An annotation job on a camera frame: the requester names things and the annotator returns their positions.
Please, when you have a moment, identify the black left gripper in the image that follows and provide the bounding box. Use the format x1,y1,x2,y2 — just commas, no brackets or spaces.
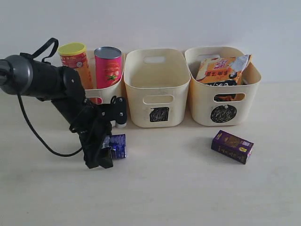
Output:
69,103,113,169

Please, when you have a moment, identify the blue white milk carton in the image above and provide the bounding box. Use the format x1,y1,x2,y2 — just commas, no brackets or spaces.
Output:
102,134,127,160

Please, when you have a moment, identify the pink Lay's chip can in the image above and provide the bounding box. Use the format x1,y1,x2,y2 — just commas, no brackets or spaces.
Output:
94,47,123,89

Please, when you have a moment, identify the yellow Lay's chip can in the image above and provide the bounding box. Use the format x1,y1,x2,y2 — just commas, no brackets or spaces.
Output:
58,42,94,90

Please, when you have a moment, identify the purple carton box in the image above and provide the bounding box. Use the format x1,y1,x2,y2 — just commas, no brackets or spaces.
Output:
211,130,254,164

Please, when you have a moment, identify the orange noodle bag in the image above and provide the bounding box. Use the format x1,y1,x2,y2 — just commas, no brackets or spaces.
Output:
196,55,252,87

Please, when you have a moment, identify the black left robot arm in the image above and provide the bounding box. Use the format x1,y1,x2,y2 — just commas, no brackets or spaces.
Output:
0,55,113,169

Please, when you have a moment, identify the cream bin triangle mark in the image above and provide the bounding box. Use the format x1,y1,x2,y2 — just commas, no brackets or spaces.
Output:
85,50,124,104

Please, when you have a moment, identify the cream bin square mark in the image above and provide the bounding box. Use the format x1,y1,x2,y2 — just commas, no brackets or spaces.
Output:
123,48,190,128

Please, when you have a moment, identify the cream bin circle mark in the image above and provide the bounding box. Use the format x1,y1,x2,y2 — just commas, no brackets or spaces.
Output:
184,47,261,126

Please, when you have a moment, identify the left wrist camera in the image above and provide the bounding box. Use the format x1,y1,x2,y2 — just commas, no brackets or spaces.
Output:
99,96,127,128

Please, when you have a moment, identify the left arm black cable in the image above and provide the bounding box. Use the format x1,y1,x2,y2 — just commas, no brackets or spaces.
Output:
17,37,84,157

